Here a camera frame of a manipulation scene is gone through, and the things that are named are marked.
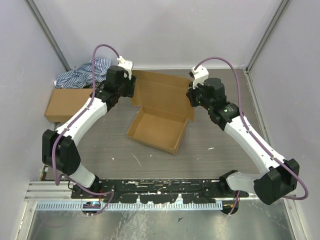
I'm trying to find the blue striped cloth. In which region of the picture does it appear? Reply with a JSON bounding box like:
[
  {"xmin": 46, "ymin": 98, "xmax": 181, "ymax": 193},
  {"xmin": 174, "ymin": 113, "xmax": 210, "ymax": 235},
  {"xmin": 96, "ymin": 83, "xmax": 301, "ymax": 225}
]
[{"xmin": 53, "ymin": 57, "xmax": 112, "ymax": 89}]

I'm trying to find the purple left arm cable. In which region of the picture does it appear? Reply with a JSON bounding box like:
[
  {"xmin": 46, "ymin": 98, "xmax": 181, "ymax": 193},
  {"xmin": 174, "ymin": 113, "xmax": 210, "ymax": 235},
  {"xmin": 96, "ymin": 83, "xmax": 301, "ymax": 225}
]
[{"xmin": 52, "ymin": 44, "xmax": 122, "ymax": 217}]

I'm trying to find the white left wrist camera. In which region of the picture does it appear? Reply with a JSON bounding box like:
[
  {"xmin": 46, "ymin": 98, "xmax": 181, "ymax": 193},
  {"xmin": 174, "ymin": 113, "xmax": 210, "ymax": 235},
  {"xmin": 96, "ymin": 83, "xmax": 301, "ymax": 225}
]
[{"xmin": 117, "ymin": 55, "xmax": 134, "ymax": 80}]

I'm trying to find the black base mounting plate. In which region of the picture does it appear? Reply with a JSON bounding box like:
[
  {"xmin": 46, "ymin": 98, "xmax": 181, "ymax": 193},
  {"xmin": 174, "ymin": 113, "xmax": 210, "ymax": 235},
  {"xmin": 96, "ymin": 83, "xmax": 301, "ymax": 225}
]
[{"xmin": 71, "ymin": 178, "xmax": 250, "ymax": 204}]

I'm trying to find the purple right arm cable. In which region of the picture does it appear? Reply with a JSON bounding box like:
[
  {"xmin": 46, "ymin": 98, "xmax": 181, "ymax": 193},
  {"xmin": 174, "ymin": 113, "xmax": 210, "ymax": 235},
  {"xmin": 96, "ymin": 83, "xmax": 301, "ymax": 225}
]
[{"xmin": 194, "ymin": 57, "xmax": 310, "ymax": 216}]

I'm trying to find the white slotted cable duct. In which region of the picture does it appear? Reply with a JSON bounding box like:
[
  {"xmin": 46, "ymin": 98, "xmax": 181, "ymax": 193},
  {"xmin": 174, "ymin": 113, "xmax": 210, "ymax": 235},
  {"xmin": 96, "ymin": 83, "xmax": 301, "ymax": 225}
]
[{"xmin": 35, "ymin": 200, "xmax": 223, "ymax": 212}]

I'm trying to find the aluminium front rail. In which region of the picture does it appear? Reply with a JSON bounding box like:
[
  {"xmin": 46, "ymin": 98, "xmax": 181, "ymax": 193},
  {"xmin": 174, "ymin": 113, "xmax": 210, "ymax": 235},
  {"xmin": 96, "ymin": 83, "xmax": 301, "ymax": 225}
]
[{"xmin": 23, "ymin": 179, "xmax": 298, "ymax": 201}]

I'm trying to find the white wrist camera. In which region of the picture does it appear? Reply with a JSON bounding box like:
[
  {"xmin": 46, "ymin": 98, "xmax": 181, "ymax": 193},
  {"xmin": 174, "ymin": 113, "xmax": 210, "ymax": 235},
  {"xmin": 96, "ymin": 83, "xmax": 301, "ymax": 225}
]
[
  {"xmin": 190, "ymin": 65, "xmax": 209, "ymax": 89},
  {"xmin": 117, "ymin": 55, "xmax": 134, "ymax": 80}
]

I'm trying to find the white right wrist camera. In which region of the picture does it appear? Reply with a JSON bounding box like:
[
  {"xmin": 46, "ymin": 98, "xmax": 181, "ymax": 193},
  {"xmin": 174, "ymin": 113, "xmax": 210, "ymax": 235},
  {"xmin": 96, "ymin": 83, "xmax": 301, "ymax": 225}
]
[{"xmin": 190, "ymin": 65, "xmax": 209, "ymax": 89}]

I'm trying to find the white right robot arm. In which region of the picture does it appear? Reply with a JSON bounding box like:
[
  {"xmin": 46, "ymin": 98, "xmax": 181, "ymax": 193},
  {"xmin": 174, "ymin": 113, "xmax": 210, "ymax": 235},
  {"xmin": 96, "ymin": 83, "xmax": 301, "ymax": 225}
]
[{"xmin": 186, "ymin": 78, "xmax": 300, "ymax": 205}]

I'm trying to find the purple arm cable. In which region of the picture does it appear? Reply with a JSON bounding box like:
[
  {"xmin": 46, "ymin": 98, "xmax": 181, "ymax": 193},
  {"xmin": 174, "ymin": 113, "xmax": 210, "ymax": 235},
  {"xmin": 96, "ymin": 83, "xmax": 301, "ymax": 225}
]
[
  {"xmin": 194, "ymin": 57, "xmax": 310, "ymax": 216},
  {"xmin": 52, "ymin": 44, "xmax": 122, "ymax": 217}
]

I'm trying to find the closed brown cardboard box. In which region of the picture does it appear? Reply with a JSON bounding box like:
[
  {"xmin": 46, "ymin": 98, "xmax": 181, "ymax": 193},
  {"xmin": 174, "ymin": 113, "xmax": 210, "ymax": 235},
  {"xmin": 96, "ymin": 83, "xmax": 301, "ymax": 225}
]
[{"xmin": 44, "ymin": 88, "xmax": 93, "ymax": 123}]

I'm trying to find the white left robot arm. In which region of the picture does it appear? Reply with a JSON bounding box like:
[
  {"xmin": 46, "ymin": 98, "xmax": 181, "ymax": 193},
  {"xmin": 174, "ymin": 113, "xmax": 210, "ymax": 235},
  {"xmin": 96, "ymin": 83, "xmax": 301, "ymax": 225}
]
[{"xmin": 42, "ymin": 62, "xmax": 136, "ymax": 199}]

